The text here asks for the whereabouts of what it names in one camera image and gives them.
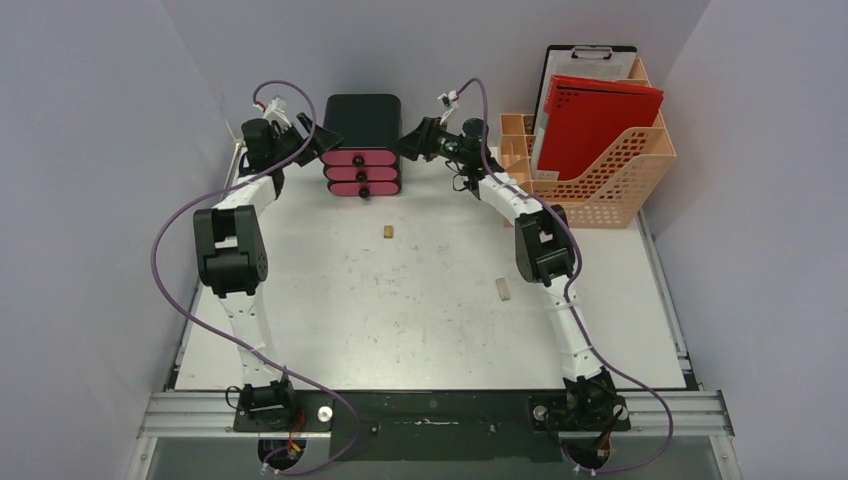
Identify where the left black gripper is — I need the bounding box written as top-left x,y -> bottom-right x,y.
273,115 -> 344,169

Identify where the black pink drawer unit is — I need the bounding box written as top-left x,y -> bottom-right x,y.
321,93 -> 402,200

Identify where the small beige eraser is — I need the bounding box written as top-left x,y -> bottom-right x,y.
495,278 -> 511,301

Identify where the thick red binder folder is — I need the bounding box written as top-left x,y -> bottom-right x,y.
533,75 -> 664,181

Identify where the orange plastic file organizer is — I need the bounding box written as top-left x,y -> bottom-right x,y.
497,58 -> 677,228

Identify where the black clipboard with paper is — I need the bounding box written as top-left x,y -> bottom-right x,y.
532,44 -> 638,131

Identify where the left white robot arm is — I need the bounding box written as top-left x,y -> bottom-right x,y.
193,113 -> 342,431

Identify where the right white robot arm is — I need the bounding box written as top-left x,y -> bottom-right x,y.
389,117 -> 630,433

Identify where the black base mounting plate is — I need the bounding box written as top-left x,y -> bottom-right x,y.
232,390 -> 631,467

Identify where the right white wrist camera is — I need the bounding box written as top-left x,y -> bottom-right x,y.
437,90 -> 459,126

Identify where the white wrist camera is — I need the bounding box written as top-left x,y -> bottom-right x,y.
437,90 -> 459,126
262,96 -> 291,130

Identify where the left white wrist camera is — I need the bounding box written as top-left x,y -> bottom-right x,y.
262,96 -> 291,130

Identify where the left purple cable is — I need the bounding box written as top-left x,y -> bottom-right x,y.
150,80 -> 362,480

